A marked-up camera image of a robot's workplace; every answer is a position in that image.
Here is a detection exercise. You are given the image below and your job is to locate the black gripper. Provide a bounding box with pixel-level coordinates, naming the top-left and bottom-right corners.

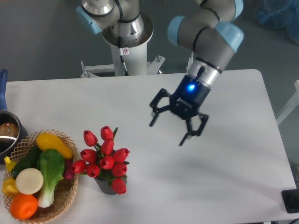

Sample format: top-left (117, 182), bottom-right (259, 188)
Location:
top-left (149, 74), bottom-right (211, 147)

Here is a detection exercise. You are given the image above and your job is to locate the red tulip bouquet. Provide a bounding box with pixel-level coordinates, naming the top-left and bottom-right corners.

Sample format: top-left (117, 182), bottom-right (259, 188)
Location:
top-left (71, 126), bottom-right (130, 181)

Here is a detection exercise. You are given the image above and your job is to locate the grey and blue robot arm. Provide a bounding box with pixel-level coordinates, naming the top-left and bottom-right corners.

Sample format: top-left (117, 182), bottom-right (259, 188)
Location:
top-left (76, 0), bottom-right (244, 138)

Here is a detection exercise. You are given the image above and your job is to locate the dark grey ribbed vase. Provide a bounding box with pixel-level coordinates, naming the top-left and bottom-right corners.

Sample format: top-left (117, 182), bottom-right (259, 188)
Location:
top-left (95, 177), bottom-right (127, 195)

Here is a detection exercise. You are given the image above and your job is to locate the blue plastic bag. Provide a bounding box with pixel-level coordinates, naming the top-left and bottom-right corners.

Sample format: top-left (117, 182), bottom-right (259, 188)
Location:
top-left (254, 0), bottom-right (299, 44)

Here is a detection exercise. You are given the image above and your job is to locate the purple red onion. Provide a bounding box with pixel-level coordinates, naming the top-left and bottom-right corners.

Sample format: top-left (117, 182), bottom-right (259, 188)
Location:
top-left (63, 160), bottom-right (75, 180)

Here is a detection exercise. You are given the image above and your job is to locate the black device at table edge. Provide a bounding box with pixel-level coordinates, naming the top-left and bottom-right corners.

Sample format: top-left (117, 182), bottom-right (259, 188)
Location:
top-left (281, 189), bottom-right (299, 214)

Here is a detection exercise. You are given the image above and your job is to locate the yellow squash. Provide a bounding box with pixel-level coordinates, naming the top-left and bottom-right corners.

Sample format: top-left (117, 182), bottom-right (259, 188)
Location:
top-left (36, 133), bottom-right (73, 159)

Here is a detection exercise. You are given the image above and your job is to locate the green bok choy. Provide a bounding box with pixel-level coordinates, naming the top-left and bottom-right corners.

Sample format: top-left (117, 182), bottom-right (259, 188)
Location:
top-left (37, 149), bottom-right (64, 208)

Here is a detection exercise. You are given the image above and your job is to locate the woven wicker basket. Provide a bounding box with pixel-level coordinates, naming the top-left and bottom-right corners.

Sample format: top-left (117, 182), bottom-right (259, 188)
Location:
top-left (10, 129), bottom-right (78, 224)

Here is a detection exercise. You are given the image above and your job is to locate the dark green cucumber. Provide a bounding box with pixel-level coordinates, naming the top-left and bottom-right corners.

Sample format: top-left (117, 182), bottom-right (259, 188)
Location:
top-left (11, 145), bottom-right (42, 179)

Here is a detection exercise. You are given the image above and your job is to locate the small yellow pepper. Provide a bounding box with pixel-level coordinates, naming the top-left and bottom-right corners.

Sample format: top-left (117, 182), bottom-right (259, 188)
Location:
top-left (4, 156), bottom-right (17, 173)

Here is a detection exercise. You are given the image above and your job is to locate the orange fruit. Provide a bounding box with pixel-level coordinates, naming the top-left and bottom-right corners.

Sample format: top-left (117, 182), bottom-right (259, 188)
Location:
top-left (10, 194), bottom-right (38, 219)

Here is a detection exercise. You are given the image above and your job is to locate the yellow bell pepper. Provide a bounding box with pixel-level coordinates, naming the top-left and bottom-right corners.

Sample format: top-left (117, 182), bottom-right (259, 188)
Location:
top-left (2, 177), bottom-right (20, 198)

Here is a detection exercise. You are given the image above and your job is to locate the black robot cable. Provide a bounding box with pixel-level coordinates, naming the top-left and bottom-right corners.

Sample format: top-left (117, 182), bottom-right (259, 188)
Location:
top-left (117, 36), bottom-right (129, 77)

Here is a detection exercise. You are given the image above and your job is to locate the white frame at right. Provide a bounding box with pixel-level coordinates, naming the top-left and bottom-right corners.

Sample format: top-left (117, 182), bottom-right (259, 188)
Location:
top-left (276, 80), bottom-right (299, 125)

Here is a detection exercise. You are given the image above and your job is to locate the blue handled saucepan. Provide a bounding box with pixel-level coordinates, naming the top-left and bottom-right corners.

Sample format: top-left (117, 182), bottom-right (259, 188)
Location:
top-left (0, 69), bottom-right (28, 164)

